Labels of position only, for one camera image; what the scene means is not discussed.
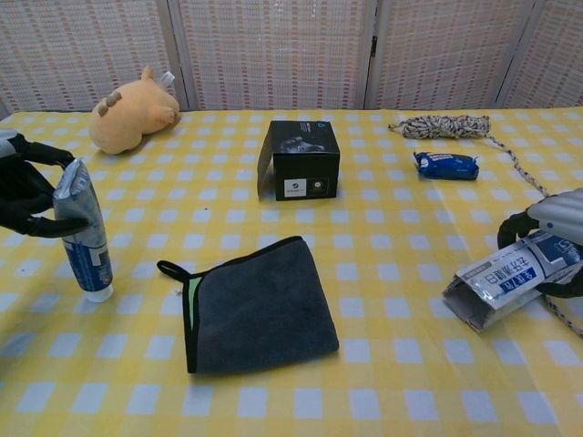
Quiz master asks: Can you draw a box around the orange plush toy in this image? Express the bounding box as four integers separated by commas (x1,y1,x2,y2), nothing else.
88,66,182,156

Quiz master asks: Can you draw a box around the yellow white checked tablecloth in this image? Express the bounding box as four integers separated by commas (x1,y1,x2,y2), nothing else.
0,107,583,437

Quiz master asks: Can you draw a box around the dark grey microfibre cloth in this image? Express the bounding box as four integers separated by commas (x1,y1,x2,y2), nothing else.
156,235,341,375

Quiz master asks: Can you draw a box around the blue white toothpaste tube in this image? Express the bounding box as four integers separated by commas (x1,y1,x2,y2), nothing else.
52,158,114,304

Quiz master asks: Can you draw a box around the black cube product box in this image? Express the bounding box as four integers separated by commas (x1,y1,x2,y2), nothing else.
256,119,342,203

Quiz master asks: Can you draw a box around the woven folding screen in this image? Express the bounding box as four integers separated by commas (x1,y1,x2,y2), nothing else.
0,0,583,113

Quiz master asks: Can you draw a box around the speckled braided rope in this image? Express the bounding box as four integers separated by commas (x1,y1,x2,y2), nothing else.
387,114,583,338

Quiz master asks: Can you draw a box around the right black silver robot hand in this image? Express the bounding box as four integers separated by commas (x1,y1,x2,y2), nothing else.
496,188,583,300

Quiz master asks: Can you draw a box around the white blue toothpaste carton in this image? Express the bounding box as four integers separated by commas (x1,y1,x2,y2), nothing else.
442,229,583,335

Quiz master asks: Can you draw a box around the blue snack packet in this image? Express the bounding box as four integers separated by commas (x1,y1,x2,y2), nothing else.
413,150,480,182

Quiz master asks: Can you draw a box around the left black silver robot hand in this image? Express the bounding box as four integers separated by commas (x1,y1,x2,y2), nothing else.
0,129,90,239

